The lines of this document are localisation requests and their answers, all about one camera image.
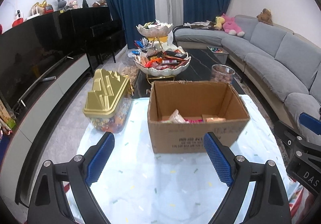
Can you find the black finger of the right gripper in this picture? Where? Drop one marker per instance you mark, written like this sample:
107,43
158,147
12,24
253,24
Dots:
288,136

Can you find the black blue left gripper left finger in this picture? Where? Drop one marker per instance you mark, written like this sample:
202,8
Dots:
48,203

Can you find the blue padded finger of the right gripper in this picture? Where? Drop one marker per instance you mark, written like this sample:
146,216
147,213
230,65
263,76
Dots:
311,123

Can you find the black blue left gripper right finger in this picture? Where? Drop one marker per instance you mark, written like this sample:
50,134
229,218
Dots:
269,202

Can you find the clear red cake snack packet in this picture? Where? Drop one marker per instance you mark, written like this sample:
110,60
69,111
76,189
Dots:
175,118

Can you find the colourful striped mat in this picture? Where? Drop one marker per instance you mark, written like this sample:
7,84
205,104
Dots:
304,205

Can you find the grey curved sofa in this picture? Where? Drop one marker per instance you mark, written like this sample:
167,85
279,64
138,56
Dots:
282,65

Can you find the white tv cabinet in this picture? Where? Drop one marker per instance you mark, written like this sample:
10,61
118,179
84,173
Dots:
30,125

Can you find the light blue patterned tablecloth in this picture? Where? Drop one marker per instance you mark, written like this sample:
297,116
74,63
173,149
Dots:
138,186

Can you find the glass jar of nuts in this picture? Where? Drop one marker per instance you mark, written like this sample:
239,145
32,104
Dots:
222,73

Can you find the brown cardboard box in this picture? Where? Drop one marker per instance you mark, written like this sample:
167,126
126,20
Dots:
206,106

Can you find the gold lid candy container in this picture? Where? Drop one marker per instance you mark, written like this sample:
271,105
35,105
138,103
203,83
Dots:
108,102

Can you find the brown teddy bear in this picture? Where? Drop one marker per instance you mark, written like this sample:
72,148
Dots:
265,17

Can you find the pink plush toy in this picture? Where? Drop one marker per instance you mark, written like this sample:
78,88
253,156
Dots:
230,26

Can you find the yellow plush toy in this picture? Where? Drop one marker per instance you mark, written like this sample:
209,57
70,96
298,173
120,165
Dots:
219,21

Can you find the two tier white snack stand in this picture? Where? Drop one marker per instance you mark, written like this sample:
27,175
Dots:
157,57

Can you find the black television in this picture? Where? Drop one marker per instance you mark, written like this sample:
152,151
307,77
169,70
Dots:
38,47

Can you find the black piano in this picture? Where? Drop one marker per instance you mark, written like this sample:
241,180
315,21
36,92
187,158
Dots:
93,32

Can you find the grey bunny plush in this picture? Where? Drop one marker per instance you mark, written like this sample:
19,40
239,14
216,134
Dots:
61,4

